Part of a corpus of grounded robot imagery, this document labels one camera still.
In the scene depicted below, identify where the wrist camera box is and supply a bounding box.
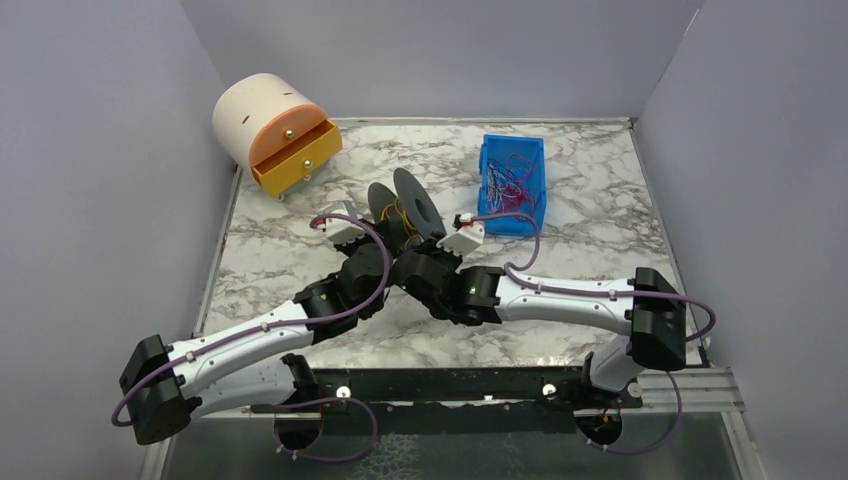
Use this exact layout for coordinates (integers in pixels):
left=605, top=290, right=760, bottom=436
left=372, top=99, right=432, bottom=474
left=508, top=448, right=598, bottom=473
left=436, top=213, right=485, bottom=257
left=316, top=200, right=364, bottom=245

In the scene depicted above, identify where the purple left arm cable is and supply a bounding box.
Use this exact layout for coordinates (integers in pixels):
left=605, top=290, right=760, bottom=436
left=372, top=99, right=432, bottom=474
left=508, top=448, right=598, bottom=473
left=109, top=211, right=393, bottom=464

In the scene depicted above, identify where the round mini drawer cabinet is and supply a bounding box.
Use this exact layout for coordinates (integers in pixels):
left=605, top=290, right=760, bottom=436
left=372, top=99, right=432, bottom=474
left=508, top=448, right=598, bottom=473
left=212, top=73, right=342, bottom=198

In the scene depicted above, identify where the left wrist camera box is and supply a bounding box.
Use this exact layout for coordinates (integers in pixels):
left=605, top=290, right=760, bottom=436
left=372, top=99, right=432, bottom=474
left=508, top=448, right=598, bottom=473
left=316, top=200, right=364, bottom=245

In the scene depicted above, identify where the red cable bundle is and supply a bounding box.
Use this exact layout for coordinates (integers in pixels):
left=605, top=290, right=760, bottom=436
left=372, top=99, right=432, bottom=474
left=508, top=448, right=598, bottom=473
left=486, top=153, right=541, bottom=215

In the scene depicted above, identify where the dark grey cable spool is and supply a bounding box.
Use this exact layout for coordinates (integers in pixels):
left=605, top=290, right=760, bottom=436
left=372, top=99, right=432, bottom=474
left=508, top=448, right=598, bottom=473
left=367, top=168, right=446, bottom=256

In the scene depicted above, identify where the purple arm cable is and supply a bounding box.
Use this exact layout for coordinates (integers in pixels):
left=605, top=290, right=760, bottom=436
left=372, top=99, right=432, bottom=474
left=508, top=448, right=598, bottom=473
left=453, top=211, right=718, bottom=457
left=109, top=211, right=393, bottom=464

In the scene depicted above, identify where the yellow cable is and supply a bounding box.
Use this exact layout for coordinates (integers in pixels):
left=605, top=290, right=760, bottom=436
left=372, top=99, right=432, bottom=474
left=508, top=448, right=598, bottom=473
left=382, top=201, right=425, bottom=248

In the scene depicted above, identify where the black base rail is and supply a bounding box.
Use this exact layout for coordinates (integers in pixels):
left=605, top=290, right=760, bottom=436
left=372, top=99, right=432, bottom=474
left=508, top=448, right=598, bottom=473
left=251, top=366, right=643, bottom=435

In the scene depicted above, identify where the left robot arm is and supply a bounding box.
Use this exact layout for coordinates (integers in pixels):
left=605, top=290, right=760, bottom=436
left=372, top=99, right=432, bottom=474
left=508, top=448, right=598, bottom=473
left=111, top=242, right=393, bottom=445

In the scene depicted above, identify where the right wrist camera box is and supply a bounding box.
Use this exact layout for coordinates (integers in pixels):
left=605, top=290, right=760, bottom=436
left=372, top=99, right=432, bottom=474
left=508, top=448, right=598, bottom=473
left=436, top=213, right=485, bottom=257

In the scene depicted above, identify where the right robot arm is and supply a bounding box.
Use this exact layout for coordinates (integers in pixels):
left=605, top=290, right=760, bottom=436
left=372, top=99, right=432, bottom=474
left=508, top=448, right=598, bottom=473
left=390, top=247, right=687, bottom=393

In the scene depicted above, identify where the blue plastic bin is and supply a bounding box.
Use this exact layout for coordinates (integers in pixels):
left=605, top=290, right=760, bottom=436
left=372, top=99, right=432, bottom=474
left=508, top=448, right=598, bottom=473
left=477, top=134, right=547, bottom=236

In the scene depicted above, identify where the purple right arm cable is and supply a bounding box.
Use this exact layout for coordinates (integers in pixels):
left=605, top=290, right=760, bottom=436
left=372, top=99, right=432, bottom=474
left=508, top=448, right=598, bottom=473
left=453, top=211, right=718, bottom=457

